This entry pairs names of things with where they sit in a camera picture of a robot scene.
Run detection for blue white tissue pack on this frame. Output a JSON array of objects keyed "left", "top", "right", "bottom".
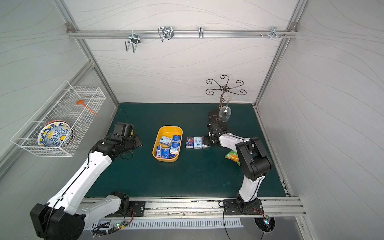
[{"left": 172, "top": 135, "right": 182, "bottom": 146}]

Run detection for light blue anime tissue pack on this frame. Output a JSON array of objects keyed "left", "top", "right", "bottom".
[{"left": 159, "top": 136, "right": 173, "bottom": 146}]

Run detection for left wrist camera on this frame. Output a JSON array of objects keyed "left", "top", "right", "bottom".
[{"left": 113, "top": 123, "right": 133, "bottom": 138}]

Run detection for aluminium top rail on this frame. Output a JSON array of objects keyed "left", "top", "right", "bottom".
[{"left": 67, "top": 29, "right": 298, "bottom": 40}]

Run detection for black metal glass stand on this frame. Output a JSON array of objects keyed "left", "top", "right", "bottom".
[{"left": 205, "top": 75, "right": 247, "bottom": 122}]

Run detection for small metal hook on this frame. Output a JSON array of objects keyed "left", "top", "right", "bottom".
[{"left": 198, "top": 27, "right": 204, "bottom": 39}]

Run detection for metal hook right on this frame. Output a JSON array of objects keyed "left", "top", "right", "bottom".
[{"left": 260, "top": 27, "right": 286, "bottom": 39}]

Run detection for yellow plastic storage box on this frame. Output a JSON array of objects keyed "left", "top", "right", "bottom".
[{"left": 153, "top": 126, "right": 183, "bottom": 163}]

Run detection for dark purple tissue pack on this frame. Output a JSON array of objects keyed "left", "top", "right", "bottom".
[{"left": 202, "top": 137, "right": 210, "bottom": 148}]

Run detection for green snack bag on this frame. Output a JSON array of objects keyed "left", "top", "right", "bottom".
[{"left": 225, "top": 151, "right": 241, "bottom": 166}]

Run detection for green table mat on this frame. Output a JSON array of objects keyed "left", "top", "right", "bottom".
[{"left": 85, "top": 102, "right": 287, "bottom": 199}]

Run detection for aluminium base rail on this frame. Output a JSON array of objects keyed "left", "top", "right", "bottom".
[{"left": 129, "top": 197, "right": 307, "bottom": 219}]

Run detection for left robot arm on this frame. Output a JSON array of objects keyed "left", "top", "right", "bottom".
[{"left": 30, "top": 134, "right": 142, "bottom": 240}]

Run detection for purple anime tissue pack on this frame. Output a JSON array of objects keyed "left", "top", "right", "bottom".
[{"left": 186, "top": 137, "right": 194, "bottom": 149}]

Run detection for blue Tempo tissue pack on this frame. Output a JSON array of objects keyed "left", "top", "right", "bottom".
[{"left": 161, "top": 148, "right": 171, "bottom": 159}]

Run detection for clear wine glass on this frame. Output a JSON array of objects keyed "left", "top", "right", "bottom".
[{"left": 218, "top": 102, "right": 232, "bottom": 122}]

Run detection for orange plastic spoon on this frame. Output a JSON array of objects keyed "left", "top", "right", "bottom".
[{"left": 77, "top": 100, "right": 98, "bottom": 116}]

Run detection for metal double hook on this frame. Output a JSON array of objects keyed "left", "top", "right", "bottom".
[
  {"left": 125, "top": 32, "right": 141, "bottom": 53},
  {"left": 158, "top": 27, "right": 175, "bottom": 42}
]

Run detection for metal double hook left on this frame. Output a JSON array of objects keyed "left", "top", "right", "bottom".
[{"left": 125, "top": 32, "right": 141, "bottom": 53}]

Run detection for metal double hook middle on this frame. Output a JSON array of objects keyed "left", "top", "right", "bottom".
[{"left": 158, "top": 27, "right": 175, "bottom": 42}]

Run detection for blue yellow patterned plate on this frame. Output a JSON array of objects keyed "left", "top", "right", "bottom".
[{"left": 37, "top": 121, "right": 73, "bottom": 147}]

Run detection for white wire basket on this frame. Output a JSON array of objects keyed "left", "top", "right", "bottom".
[{"left": 11, "top": 81, "right": 106, "bottom": 157}]

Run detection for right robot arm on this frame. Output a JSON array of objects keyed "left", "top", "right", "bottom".
[{"left": 205, "top": 121, "right": 272, "bottom": 205}]

